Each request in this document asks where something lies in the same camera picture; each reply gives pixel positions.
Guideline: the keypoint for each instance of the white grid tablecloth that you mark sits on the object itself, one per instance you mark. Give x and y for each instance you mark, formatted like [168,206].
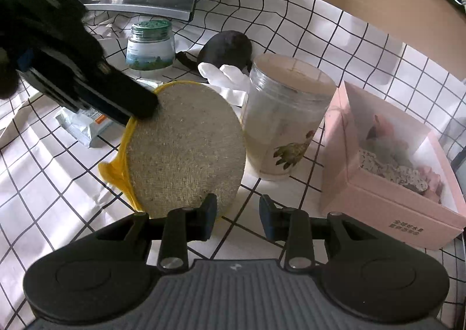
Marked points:
[36,177]

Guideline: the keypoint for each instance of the clear plastic jar chicken print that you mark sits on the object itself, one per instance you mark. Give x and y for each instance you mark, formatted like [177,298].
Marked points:
[287,115]

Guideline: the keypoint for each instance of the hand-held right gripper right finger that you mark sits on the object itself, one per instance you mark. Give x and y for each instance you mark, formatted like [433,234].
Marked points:
[269,219]

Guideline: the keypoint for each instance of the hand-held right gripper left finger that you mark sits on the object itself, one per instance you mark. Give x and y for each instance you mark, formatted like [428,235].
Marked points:
[209,215]

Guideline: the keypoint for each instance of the white foil packet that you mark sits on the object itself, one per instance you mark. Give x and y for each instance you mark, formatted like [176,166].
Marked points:
[82,130]

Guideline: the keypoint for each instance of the white plastic glove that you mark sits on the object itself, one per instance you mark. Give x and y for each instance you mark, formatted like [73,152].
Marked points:
[227,79]

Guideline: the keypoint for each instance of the pink cardboard box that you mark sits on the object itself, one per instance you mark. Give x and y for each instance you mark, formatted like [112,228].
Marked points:
[386,206]

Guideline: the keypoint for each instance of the pile of hair accessories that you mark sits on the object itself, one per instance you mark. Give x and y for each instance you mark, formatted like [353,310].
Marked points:
[397,170]

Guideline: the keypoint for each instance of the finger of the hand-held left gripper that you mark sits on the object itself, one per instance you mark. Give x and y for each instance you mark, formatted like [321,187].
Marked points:
[134,97]

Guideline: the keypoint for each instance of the dark purple pouch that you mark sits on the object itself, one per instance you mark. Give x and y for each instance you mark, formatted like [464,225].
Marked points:
[227,48]

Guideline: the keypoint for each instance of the round glittery coaster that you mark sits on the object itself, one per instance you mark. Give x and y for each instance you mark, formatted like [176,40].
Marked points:
[189,151]

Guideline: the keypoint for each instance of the yellow round mat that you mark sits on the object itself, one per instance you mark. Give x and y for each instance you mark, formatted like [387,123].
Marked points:
[118,173]

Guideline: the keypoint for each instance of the glass jar green lid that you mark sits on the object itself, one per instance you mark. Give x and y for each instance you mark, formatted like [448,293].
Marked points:
[150,48]

